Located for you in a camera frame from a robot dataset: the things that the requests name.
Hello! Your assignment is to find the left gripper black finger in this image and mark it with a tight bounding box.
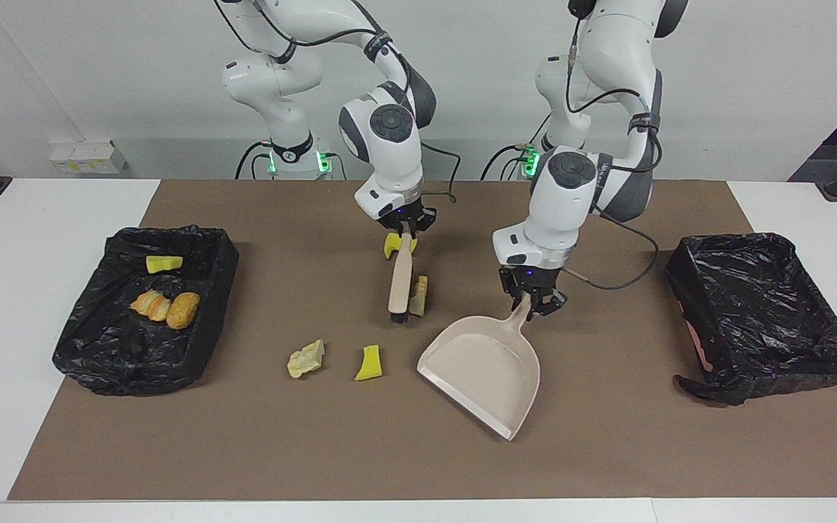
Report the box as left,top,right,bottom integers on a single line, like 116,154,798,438
531,287,567,320
500,272,525,315

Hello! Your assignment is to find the yellow notched sponge piece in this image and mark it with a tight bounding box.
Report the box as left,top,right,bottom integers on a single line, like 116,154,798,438
384,232,419,260

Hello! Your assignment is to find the beige hand brush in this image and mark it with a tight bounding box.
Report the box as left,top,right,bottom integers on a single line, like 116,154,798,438
387,232,415,324

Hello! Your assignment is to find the beige plastic dustpan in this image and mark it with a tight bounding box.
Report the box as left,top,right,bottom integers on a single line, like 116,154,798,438
416,293,541,442

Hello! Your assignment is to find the brown bread roll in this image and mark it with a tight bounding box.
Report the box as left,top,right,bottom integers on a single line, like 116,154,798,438
166,291,202,331

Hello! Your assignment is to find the striped croissant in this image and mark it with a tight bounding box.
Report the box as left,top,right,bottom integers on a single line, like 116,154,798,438
130,289,172,323

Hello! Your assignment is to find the black bag lined pink bin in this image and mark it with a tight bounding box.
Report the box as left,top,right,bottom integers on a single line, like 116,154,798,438
665,232,837,406

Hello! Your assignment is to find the yellow curved sponge strip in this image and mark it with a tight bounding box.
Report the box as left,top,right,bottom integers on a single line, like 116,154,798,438
355,345,383,382

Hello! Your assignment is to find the brown table mat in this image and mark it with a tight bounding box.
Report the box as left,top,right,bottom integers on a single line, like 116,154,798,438
8,179,837,500

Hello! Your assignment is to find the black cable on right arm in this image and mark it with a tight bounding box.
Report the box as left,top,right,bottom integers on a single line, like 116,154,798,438
215,0,463,204

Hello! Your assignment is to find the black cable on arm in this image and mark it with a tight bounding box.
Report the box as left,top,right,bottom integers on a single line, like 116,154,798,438
565,15,663,291
215,0,463,204

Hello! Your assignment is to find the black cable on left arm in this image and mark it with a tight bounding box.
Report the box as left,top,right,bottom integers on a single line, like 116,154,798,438
565,15,663,291

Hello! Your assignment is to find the black left arm base cable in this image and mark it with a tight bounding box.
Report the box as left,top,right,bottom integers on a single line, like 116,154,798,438
480,131,554,181

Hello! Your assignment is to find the black arm base cable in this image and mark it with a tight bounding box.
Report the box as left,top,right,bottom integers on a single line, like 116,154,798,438
235,142,347,181
480,131,554,181

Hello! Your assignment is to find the black right arm base cable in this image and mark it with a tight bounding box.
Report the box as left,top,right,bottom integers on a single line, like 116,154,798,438
235,142,347,181

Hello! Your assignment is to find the white wall socket box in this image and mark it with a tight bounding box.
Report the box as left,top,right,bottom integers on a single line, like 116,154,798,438
49,140,129,175

